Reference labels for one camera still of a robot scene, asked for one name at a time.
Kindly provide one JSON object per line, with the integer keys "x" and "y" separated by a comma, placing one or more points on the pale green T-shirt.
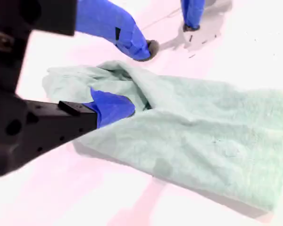
{"x": 198, "y": 131}

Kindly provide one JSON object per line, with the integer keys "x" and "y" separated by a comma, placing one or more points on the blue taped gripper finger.
{"x": 103, "y": 18}
{"x": 113, "y": 108}
{"x": 193, "y": 11}

